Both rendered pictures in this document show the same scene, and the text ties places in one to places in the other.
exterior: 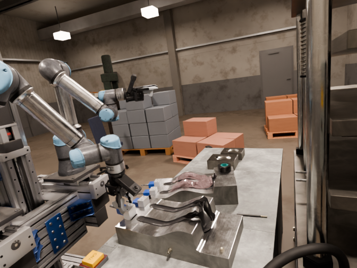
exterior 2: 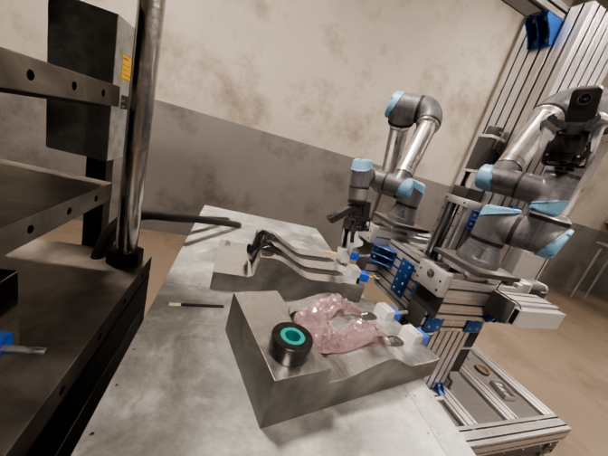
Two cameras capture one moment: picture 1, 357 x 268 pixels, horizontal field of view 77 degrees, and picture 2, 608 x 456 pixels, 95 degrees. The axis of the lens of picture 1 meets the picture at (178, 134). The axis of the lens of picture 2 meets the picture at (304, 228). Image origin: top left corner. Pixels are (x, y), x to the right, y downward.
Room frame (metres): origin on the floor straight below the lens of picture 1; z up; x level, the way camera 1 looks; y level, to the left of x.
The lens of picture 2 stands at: (1.57, -0.58, 1.28)
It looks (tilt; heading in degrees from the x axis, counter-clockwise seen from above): 16 degrees down; 136
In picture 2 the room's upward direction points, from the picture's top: 16 degrees clockwise
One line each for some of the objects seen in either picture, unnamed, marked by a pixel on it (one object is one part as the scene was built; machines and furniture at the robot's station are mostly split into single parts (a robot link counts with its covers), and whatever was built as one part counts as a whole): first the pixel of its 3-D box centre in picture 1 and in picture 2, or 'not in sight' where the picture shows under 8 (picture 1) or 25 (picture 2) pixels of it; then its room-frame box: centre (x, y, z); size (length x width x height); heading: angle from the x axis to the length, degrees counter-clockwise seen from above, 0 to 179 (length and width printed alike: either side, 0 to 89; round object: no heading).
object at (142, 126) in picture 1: (146, 122); not in sight; (5.15, 0.69, 0.65); 1.30 x 0.90 x 1.29; 71
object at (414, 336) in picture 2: (151, 184); (420, 336); (1.33, 0.22, 0.86); 0.13 x 0.05 x 0.05; 80
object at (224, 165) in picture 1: (224, 167); (290, 343); (1.27, -0.25, 0.93); 0.08 x 0.08 x 0.04
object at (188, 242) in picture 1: (179, 222); (288, 262); (0.88, 0.05, 0.87); 0.50 x 0.26 x 0.14; 62
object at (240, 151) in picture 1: (232, 153); not in sight; (1.76, -0.42, 0.83); 0.17 x 0.13 x 0.06; 62
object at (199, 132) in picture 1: (207, 140); not in sight; (3.97, -0.51, 0.35); 1.26 x 0.96 x 0.71; 59
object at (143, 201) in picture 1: (136, 202); (364, 276); (1.06, 0.26, 0.89); 0.13 x 0.05 x 0.05; 62
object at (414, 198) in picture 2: not in sight; (410, 191); (0.80, 0.83, 1.20); 0.13 x 0.12 x 0.14; 22
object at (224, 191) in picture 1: (192, 185); (338, 336); (1.23, -0.04, 0.86); 0.50 x 0.26 x 0.11; 80
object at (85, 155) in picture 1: (85, 155); (371, 176); (0.86, 0.38, 1.23); 0.11 x 0.11 x 0.08; 22
